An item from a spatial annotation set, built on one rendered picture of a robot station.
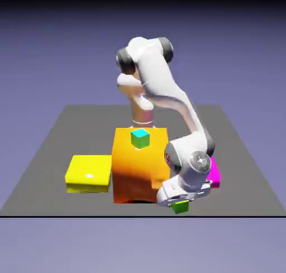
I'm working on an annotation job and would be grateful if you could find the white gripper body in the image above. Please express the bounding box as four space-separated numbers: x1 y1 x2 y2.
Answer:
156 175 213 207

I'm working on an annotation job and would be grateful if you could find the small green cube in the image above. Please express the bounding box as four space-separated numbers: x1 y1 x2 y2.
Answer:
171 199 190 215
130 128 151 150

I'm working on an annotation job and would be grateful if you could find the large orange box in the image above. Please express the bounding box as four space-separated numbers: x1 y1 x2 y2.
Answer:
111 127 171 204

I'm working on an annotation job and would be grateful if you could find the large magenta box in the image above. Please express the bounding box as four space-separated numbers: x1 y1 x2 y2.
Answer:
206 156 222 188

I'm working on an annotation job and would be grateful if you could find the large yellow box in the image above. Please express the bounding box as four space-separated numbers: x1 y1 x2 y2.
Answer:
64 155 112 194

